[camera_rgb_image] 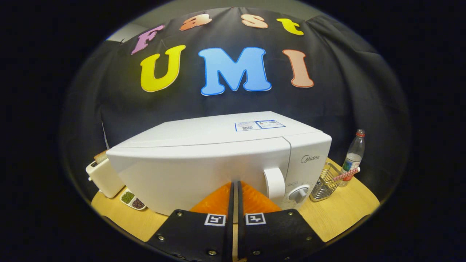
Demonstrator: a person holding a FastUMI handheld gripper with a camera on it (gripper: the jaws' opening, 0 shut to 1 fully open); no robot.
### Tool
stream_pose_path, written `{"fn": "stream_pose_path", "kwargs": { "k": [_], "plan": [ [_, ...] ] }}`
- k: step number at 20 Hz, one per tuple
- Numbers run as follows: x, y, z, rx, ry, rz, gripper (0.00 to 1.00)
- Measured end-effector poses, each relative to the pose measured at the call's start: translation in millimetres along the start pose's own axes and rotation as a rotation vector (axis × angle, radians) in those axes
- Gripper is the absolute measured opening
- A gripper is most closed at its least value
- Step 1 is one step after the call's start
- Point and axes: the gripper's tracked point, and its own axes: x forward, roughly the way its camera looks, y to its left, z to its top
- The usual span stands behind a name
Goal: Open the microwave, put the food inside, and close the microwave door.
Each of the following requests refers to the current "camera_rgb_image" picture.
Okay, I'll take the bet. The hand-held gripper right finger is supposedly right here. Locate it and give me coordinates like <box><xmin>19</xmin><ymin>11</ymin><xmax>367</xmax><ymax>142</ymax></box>
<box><xmin>237</xmin><ymin>180</ymin><xmax>325</xmax><ymax>262</ymax></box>

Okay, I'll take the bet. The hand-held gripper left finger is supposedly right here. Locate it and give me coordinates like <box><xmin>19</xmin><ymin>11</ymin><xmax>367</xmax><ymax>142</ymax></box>
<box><xmin>147</xmin><ymin>181</ymin><xmax>234</xmax><ymax>262</ymax></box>

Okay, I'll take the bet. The white toaster oven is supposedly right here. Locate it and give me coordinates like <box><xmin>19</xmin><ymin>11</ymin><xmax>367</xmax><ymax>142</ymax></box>
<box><xmin>106</xmin><ymin>111</ymin><xmax>332</xmax><ymax>216</ymax></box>

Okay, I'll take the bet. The white bread toaster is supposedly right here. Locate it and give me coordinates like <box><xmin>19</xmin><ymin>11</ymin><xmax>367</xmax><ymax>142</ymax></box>
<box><xmin>86</xmin><ymin>156</ymin><xmax>125</xmax><ymax>199</ymax></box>

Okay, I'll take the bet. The divided white bean dish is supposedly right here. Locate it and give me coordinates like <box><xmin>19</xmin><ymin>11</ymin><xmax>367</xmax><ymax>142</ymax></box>
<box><xmin>120</xmin><ymin>187</ymin><xmax>147</xmax><ymax>211</ymax></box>

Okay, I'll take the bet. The red white striped straw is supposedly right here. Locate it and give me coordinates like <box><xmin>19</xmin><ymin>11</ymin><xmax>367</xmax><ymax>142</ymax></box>
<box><xmin>333</xmin><ymin>167</ymin><xmax>361</xmax><ymax>182</ymax></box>

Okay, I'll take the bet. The clear plastic water bottle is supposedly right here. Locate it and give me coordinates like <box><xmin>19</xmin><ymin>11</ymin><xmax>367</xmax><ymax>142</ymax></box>
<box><xmin>339</xmin><ymin>129</ymin><xmax>366</xmax><ymax>187</ymax></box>

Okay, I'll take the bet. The metal wire basket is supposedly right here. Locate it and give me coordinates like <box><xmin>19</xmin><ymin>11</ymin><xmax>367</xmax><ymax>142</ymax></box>
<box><xmin>309</xmin><ymin>162</ymin><xmax>343</xmax><ymax>202</ymax></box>

